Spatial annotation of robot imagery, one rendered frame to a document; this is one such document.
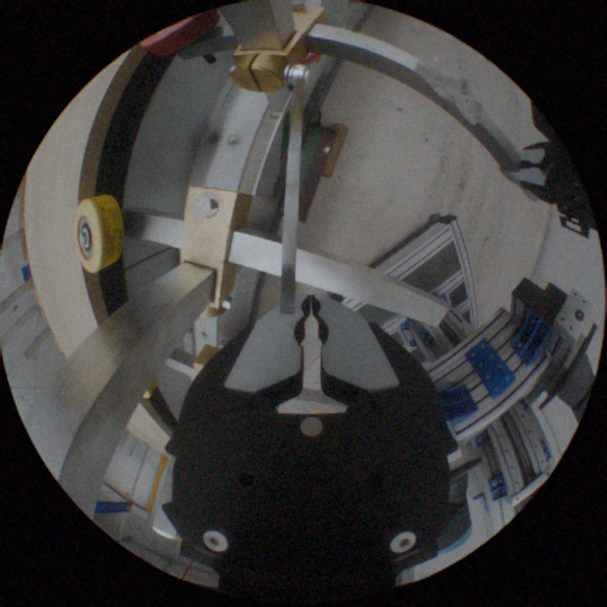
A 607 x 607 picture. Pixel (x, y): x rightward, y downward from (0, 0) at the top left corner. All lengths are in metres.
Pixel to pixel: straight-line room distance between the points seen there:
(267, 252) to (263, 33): 0.20
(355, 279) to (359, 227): 0.87
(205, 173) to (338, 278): 0.37
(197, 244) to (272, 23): 0.20
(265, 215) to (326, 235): 0.73
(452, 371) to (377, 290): 0.49
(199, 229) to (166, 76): 0.31
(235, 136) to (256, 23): 0.30
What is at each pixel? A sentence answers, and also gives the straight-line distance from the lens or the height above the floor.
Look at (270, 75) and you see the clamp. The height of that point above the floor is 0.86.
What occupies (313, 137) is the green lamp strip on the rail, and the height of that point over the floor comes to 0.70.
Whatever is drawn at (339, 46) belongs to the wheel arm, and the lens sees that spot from 0.24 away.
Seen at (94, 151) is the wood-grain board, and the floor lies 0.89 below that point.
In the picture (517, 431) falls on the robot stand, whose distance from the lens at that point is 0.74.
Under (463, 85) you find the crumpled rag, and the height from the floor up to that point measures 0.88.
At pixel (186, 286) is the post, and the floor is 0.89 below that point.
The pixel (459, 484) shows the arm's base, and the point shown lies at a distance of 0.60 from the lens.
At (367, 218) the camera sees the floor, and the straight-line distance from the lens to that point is 1.05.
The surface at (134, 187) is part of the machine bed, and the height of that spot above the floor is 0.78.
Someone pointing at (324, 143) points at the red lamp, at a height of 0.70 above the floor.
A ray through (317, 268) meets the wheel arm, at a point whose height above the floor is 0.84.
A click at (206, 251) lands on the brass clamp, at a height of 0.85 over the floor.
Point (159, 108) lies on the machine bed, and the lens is 0.39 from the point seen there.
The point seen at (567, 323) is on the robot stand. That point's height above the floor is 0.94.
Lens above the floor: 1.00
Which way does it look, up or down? 61 degrees down
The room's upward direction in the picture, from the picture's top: 176 degrees counter-clockwise
